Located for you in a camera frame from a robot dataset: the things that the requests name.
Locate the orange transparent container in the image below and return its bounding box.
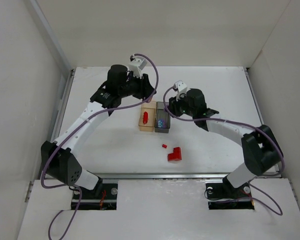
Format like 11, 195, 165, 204
138, 101, 157, 132

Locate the front aluminium rail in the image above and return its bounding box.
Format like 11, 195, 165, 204
96, 173, 227, 180

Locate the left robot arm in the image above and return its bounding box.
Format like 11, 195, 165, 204
40, 61, 158, 190

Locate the large red lego brick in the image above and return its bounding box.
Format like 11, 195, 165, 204
167, 147, 182, 162

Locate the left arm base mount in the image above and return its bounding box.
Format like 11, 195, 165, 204
78, 179, 119, 211

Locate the purple lego cluster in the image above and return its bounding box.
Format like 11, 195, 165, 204
156, 109, 170, 122

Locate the purple flower lego brick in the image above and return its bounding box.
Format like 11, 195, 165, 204
157, 119, 167, 128

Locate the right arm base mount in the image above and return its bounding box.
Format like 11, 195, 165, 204
204, 182, 255, 210

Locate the grey transparent container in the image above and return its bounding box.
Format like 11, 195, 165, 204
154, 101, 171, 134

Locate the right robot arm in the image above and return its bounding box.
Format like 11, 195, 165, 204
164, 86, 284, 193

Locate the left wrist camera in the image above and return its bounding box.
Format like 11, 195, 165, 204
128, 55, 148, 78

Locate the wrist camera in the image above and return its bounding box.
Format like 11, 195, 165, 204
172, 80, 188, 98
128, 55, 148, 78

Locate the purple cable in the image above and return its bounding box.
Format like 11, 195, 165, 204
39, 52, 160, 240
162, 85, 286, 216

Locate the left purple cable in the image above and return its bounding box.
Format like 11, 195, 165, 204
39, 52, 160, 240

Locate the right aluminium rail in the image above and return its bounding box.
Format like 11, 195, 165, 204
243, 67, 265, 124

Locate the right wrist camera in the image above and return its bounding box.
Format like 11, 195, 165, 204
172, 80, 188, 98

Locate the aluminium rail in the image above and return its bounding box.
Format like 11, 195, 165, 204
243, 67, 265, 124
96, 173, 227, 180
46, 69, 76, 142

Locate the left aluminium rail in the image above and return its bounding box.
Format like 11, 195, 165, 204
46, 69, 76, 142

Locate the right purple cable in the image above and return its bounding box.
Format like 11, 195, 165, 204
162, 85, 286, 216

